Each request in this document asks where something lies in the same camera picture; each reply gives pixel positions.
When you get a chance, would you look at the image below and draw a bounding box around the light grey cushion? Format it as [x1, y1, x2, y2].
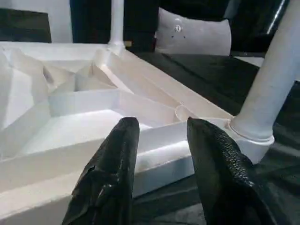
[154, 6, 233, 57]

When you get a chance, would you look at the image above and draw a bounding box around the white plastic table top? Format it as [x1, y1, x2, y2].
[0, 40, 277, 225]

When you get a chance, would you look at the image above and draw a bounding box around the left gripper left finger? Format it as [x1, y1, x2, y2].
[61, 116, 141, 225]

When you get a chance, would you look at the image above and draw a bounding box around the white plastic table leg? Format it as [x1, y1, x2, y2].
[107, 0, 127, 56]
[230, 0, 300, 142]

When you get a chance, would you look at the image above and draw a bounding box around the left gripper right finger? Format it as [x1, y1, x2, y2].
[186, 116, 280, 225]

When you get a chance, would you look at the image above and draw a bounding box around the white flat board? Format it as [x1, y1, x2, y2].
[232, 55, 266, 69]

